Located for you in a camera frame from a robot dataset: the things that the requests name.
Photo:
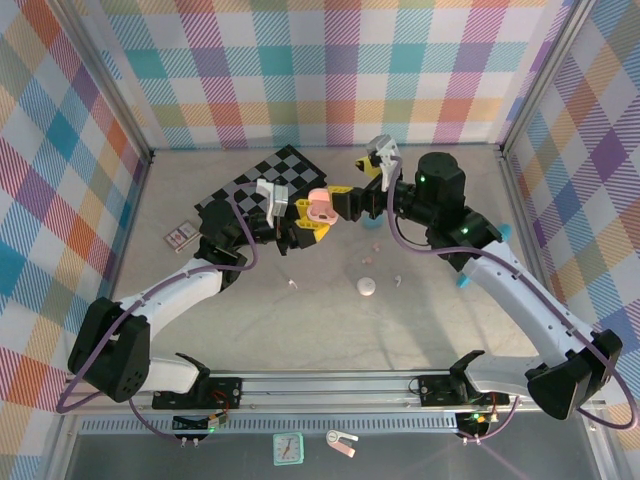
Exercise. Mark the pink earbud charging case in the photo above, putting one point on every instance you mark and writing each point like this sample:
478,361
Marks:
322,212

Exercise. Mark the white earbud charging case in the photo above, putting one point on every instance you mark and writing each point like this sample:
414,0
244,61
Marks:
366,286

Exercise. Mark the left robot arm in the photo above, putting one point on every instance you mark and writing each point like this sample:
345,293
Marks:
110,350

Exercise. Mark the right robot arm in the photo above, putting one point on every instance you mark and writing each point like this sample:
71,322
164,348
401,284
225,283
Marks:
525,310

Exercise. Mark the playing card box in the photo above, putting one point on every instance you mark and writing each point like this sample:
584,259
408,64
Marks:
179,235

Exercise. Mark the black grey chessboard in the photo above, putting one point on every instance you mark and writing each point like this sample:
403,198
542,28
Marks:
285,167

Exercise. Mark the small controller board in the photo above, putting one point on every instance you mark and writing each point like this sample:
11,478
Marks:
475,422
200,424

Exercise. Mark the white pink hand tool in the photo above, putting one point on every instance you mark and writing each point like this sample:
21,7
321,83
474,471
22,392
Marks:
332,437

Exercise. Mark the teal square clock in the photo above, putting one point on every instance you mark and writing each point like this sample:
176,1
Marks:
288,448

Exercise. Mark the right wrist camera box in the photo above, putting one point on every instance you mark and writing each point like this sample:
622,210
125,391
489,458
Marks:
382,149

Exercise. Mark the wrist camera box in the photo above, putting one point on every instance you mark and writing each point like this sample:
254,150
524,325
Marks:
275,200
382,149

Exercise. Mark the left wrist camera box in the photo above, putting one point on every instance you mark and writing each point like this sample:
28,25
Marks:
275,200

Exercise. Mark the aluminium side rail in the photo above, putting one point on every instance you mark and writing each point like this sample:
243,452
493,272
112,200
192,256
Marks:
131,225
518,200

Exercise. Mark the aluminium corner post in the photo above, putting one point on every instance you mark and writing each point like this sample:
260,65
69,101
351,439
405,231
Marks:
107,80
545,75

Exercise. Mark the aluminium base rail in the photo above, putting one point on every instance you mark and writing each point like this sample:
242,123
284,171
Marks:
325,392

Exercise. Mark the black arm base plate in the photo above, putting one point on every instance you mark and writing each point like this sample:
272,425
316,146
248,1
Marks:
225,392
435,390

